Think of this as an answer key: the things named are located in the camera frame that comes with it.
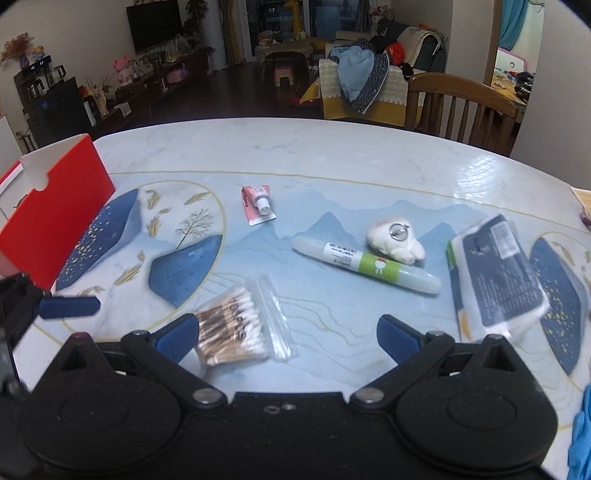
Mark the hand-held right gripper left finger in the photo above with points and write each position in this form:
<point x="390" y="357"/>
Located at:
<point x="178" y="339"/>

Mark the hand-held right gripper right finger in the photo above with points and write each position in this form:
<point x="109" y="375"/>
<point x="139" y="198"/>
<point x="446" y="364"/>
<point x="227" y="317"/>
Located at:
<point x="397" y="339"/>

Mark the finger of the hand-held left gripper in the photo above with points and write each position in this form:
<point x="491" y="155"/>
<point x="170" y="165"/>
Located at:
<point x="69" y="308"/>

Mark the clear cotton swabs bag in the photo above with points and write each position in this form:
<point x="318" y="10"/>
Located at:
<point x="235" y="323"/>

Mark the white green tube pen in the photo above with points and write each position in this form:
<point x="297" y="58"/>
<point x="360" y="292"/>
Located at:
<point x="364" y="265"/>

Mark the red cardboard box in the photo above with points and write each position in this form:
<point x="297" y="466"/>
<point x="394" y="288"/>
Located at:
<point x="60" y="212"/>

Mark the wet wipes pack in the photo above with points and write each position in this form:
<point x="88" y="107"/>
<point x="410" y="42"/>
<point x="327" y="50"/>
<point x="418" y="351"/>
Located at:
<point x="498" y="277"/>

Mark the small red tube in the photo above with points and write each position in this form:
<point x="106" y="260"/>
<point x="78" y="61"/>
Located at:
<point x="254" y="205"/>

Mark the black tea bar machine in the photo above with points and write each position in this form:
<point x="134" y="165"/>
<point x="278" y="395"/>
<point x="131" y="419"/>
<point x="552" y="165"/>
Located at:
<point x="51" y="110"/>

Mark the blue rubber gloves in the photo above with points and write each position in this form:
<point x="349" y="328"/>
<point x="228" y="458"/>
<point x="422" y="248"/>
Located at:
<point x="582" y="434"/>

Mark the dark television stand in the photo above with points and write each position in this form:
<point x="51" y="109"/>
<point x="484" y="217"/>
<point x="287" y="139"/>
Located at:
<point x="152" y="87"/>

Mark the wooden chair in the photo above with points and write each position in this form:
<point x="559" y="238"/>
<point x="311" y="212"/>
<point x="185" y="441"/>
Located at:
<point x="461" y="106"/>

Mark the pink pig toy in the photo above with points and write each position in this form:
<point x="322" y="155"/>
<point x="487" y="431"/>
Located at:
<point x="122" y="69"/>

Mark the sofa with cream cover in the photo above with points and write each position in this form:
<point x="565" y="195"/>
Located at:
<point x="401" y="87"/>

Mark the pink bag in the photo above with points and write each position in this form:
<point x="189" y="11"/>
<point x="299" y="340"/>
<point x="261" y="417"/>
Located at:
<point x="178" y="74"/>

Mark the red floor toy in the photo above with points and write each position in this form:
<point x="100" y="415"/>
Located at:
<point x="302" y="97"/>

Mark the vase with dried flowers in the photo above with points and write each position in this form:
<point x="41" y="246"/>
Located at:
<point x="18" y="48"/>

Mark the pile of blue clothes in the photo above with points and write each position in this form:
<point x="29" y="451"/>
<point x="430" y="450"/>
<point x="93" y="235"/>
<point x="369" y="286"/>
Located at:
<point x="360" y="74"/>

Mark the pink stool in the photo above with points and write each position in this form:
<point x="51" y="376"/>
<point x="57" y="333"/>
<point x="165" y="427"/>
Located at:
<point x="284" y="76"/>

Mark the bedroom bed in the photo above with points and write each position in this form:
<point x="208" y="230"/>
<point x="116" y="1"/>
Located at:
<point x="515" y="81"/>

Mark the black television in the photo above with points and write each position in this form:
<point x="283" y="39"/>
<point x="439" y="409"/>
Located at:
<point x="153" y="25"/>

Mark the white tower air conditioner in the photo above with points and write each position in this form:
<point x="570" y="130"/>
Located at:
<point x="214" y="32"/>

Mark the small low table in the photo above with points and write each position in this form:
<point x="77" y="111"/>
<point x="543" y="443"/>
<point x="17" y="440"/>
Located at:
<point x="284" y="48"/>

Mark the green houseplant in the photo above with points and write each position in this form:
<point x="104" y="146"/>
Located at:
<point x="196" y="18"/>

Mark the yellow giraffe toy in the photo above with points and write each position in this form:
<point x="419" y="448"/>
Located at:
<point x="294" y="16"/>

